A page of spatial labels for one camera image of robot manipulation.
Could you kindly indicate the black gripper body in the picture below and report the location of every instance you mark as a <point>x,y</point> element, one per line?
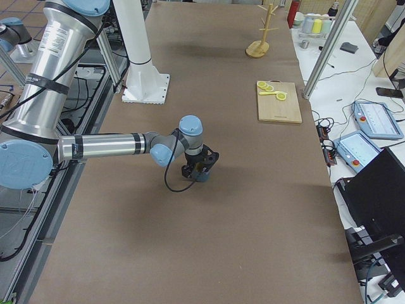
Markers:
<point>192,160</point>

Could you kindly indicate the dark blue mug yellow inside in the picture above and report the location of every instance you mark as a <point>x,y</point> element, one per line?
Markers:
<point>201,173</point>

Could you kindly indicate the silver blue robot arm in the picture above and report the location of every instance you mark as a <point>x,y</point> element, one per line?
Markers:
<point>13,33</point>
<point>30,145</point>

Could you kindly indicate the small steel cup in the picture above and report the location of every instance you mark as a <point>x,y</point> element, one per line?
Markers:
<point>304,44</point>

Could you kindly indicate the grey cup on tray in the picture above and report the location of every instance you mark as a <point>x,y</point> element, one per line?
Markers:
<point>307,25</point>

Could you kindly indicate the yellow cup on tray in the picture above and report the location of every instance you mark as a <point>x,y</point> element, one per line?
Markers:
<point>317,26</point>

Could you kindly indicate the light blue cup on tray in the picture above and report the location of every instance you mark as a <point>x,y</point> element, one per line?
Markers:
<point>326,25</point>

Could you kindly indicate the wooden cutting board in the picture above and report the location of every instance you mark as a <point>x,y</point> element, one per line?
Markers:
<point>270,109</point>

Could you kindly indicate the yellow plastic spoon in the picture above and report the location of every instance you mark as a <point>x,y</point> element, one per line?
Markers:
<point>272,92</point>

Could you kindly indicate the lemon slice inner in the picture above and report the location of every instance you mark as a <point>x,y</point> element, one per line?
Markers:
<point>269,89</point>

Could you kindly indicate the lemon slice on spoon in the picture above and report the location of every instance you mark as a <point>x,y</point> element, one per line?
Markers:
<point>280,95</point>

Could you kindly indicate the black power strip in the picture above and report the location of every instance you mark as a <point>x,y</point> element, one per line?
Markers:
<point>327,145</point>

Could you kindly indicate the near teach pendant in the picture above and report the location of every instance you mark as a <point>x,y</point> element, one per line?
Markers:
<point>357,150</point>

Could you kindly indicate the teach pendant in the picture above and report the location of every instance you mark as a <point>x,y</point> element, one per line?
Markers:
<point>357,150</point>
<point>376,121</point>

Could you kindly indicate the black monitor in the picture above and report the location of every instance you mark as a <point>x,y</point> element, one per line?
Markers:
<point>375,200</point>

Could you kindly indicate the far teach pendant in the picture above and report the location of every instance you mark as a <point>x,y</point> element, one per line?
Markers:
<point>376,121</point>

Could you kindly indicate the red bottle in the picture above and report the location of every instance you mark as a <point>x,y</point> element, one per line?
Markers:
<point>294,6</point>

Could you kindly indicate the grey pad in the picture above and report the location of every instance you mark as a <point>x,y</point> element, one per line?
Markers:
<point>348,47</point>

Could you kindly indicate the black smartphone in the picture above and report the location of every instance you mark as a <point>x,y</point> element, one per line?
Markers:
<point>391,93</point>

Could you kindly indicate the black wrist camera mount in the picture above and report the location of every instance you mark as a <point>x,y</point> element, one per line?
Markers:
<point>210,157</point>

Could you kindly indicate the white pedestal column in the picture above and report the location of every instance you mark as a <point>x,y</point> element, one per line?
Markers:
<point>144,83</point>

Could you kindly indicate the aluminium frame post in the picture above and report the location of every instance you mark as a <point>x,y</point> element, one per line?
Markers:
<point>332,40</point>

